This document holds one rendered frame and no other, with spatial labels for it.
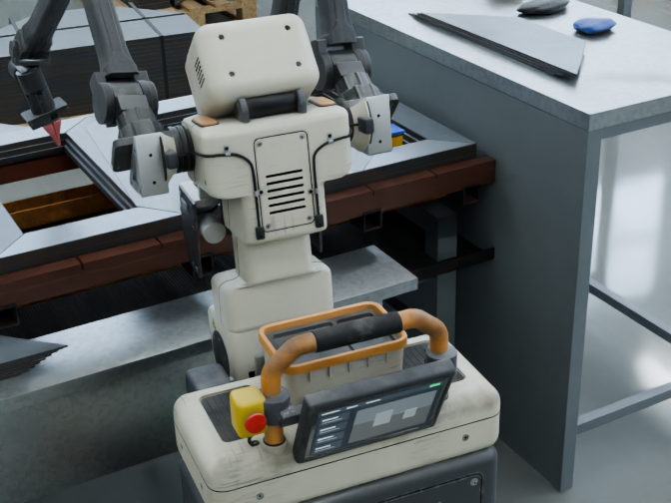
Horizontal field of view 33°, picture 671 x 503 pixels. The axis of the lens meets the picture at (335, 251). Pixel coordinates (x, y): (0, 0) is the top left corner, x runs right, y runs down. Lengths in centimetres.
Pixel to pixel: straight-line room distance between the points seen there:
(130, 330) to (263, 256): 48
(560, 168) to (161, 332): 99
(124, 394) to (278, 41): 96
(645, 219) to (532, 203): 182
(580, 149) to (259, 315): 88
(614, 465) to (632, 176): 202
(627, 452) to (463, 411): 134
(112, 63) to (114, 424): 89
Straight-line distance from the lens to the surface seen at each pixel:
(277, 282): 218
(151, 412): 267
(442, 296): 306
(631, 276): 416
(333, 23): 225
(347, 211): 271
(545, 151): 274
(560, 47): 298
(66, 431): 262
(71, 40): 545
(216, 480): 186
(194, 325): 249
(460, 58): 296
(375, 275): 265
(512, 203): 290
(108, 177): 282
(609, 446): 329
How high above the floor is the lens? 193
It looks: 27 degrees down
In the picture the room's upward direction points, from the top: 2 degrees counter-clockwise
